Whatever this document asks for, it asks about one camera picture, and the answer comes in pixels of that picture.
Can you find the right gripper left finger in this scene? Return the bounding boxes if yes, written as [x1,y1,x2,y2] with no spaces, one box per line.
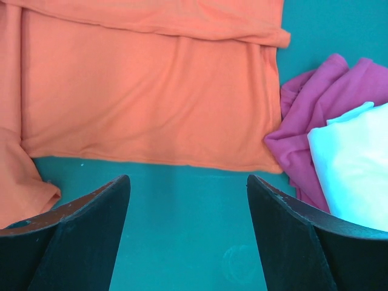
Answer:
[1,175,130,290]

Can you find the magenta folded t-shirt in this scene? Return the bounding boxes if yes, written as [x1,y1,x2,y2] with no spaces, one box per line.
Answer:
[264,53,387,212]

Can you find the orange t-shirt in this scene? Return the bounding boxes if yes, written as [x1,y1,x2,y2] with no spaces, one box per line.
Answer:
[1,1,290,227]

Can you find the white folded t-shirt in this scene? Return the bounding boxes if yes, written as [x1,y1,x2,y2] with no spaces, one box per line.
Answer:
[307,102,387,231]

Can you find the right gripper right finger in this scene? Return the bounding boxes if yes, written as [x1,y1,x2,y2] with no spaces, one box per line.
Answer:
[247,175,387,290]

